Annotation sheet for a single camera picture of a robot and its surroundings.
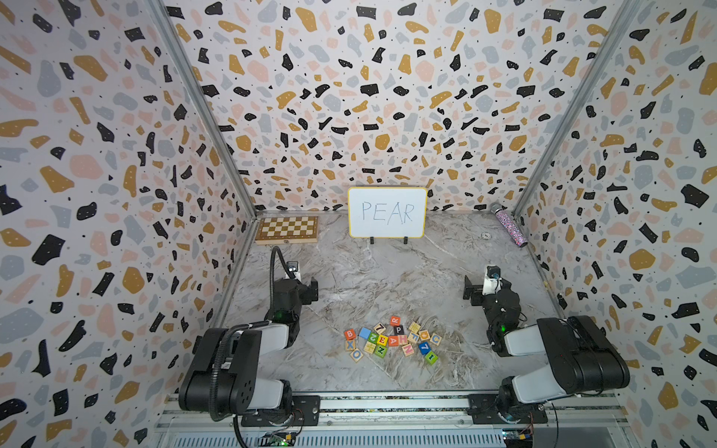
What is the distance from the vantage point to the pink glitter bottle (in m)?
1.14

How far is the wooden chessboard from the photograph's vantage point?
1118 mm

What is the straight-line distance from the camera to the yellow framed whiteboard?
107 centimetres
